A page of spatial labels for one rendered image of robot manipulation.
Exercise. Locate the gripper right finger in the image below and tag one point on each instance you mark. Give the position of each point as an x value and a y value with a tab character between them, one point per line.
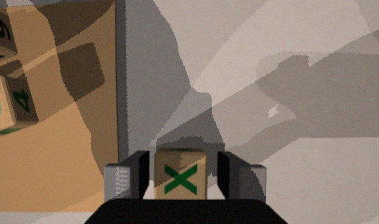
237	179

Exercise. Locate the brown block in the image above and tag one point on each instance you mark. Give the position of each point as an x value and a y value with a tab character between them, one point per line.
16	106
7	44
180	173

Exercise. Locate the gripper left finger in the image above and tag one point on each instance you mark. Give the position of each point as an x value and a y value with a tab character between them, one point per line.
128	179

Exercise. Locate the tan flat mat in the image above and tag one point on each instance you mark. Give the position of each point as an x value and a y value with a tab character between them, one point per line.
67	54

